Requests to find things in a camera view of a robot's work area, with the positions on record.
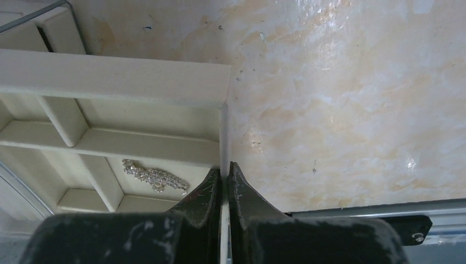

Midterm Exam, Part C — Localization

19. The small silver earring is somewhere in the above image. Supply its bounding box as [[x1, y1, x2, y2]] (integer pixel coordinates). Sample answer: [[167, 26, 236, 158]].
[[121, 159, 191, 195]]

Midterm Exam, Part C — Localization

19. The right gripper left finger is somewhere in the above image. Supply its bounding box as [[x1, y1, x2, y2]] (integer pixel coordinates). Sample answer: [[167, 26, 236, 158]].
[[20, 169, 221, 263]]

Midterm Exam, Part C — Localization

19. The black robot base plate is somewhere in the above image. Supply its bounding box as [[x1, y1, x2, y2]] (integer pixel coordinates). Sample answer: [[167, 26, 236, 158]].
[[381, 215, 432, 246]]

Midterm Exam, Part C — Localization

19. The aluminium frame rail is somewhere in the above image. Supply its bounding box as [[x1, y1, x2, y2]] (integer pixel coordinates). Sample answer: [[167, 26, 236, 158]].
[[287, 199, 465, 244]]

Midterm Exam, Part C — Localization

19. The beige compartment tray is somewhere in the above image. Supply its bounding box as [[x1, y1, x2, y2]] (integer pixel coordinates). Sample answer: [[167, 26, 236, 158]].
[[1, 49, 231, 263]]

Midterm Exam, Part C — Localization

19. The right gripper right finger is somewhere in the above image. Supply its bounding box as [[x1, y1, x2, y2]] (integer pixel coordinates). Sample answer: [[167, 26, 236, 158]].
[[228, 162, 409, 263]]

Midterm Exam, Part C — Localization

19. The beige slotted ring tray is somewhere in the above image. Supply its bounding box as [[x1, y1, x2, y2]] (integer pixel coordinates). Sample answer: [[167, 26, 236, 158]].
[[1, 1, 87, 54]]

